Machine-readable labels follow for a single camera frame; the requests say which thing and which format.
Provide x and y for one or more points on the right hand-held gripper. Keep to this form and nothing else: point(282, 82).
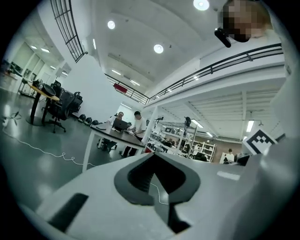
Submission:
point(259, 142)

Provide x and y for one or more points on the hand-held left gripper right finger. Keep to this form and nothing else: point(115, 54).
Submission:
point(211, 199)

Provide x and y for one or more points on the long black mezzanine railing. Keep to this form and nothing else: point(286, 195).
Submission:
point(211, 70)

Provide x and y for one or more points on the black green helmet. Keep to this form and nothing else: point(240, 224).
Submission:
point(95, 122)
point(88, 120)
point(82, 117)

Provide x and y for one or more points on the dark open laptop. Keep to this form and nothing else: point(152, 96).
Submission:
point(121, 124)

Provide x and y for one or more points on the black balcony railing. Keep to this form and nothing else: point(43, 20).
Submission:
point(80, 57)

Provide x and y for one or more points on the strip ceiling light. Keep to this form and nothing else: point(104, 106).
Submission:
point(197, 123)

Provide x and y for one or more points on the short black mezzanine railing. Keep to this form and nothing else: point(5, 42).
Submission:
point(146, 99)

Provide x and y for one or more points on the black head-worn camera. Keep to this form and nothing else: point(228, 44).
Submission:
point(223, 37)

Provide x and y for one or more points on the red wall sign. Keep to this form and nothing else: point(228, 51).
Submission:
point(120, 87)

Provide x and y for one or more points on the white shelving unit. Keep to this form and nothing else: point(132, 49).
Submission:
point(204, 147)

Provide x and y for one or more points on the person's head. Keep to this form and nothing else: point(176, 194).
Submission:
point(246, 21)

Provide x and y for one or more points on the black office chair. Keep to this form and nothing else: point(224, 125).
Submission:
point(77, 103)
point(63, 107)
point(56, 85)

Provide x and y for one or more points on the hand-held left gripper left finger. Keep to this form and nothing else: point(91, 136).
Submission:
point(100, 206)

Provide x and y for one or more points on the black device on stand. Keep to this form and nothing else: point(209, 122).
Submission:
point(187, 120)

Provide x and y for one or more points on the wooden desk with black legs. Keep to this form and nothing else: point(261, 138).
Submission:
point(44, 93)

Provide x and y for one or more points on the white wall tube light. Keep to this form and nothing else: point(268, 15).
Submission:
point(94, 44)

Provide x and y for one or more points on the dark table with white legs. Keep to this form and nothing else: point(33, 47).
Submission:
point(112, 133)

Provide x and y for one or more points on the round ceiling light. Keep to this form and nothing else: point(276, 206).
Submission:
point(201, 4)
point(158, 48)
point(111, 24)

